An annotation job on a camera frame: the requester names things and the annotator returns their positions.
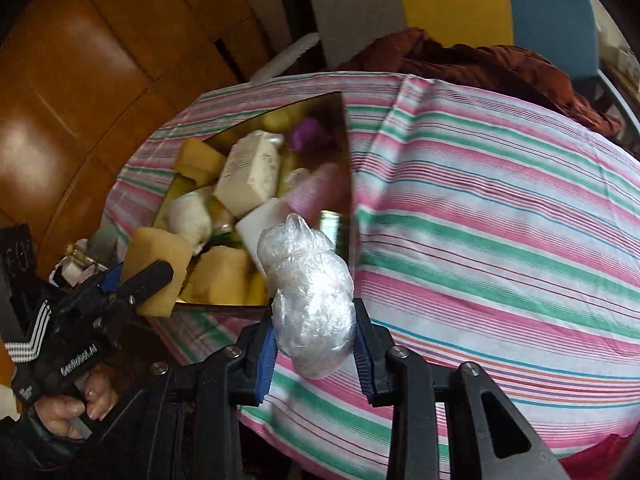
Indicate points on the clear plastic bag ball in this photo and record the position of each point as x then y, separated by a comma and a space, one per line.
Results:
310, 300

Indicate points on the grey yellow blue chair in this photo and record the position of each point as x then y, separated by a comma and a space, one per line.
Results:
450, 0

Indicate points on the striped tablecloth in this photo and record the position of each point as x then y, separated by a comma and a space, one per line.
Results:
475, 210

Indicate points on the rust brown jacket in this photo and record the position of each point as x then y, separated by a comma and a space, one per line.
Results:
475, 70

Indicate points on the person's left hand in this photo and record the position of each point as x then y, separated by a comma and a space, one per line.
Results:
60, 412

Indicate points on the white printed carton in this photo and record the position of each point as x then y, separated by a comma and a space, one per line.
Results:
250, 170

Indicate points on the white foam block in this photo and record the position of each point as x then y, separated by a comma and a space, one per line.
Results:
255, 230

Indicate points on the grey container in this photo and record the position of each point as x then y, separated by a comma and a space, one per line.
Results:
105, 242

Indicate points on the pink soft toy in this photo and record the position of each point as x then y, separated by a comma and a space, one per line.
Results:
320, 190

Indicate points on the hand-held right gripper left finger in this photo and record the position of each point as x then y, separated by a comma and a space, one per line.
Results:
267, 370

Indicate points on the purple toy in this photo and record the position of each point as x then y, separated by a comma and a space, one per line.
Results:
310, 135

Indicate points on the wooden wardrobe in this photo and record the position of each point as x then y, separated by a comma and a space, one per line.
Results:
100, 85

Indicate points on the red garment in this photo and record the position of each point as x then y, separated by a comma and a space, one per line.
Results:
612, 452

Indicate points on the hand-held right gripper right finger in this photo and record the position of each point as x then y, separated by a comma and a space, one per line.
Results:
364, 375

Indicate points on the maroon box with gold lining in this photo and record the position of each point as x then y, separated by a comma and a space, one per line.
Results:
332, 130

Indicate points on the small brown bottle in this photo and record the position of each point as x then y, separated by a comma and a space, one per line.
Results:
82, 255

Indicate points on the green yellow snack packet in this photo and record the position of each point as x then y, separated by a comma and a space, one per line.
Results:
227, 237

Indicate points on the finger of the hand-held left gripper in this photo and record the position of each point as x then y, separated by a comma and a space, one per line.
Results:
150, 275

